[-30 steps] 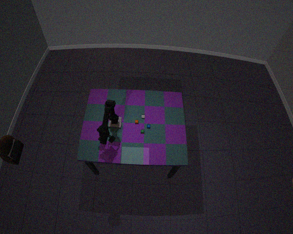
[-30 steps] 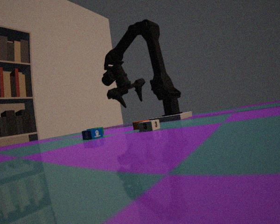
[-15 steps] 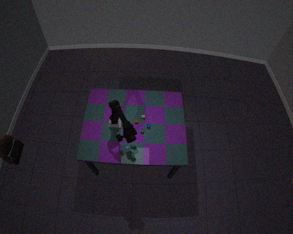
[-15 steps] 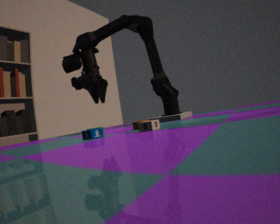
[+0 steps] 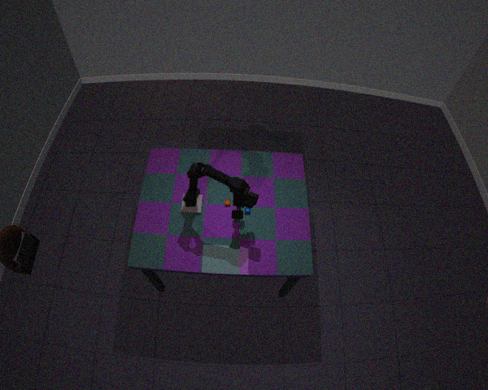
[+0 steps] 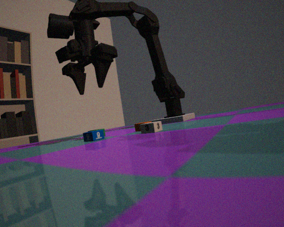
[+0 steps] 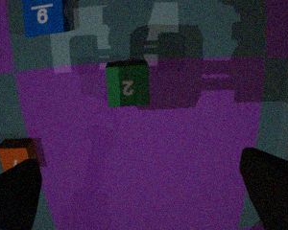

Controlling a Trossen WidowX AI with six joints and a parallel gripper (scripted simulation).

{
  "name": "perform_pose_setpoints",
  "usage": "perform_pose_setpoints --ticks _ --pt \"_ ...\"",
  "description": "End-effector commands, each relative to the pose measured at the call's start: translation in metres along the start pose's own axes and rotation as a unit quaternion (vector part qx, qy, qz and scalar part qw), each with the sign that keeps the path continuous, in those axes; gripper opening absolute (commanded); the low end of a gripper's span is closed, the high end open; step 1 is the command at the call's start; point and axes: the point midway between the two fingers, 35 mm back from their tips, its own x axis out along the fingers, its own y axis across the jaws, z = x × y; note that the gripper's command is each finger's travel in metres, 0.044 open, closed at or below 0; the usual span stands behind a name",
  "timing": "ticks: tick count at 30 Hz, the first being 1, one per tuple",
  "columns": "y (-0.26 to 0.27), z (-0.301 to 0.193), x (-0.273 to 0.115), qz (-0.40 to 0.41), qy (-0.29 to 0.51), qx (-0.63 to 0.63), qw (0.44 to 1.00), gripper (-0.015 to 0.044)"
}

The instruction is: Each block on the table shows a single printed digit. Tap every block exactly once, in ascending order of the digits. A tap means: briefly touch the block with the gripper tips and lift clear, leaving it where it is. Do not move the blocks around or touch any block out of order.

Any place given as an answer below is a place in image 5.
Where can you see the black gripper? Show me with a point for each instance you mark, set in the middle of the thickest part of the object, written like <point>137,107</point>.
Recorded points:
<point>237,214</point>

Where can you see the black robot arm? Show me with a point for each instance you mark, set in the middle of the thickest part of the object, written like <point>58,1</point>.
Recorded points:
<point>239,187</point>

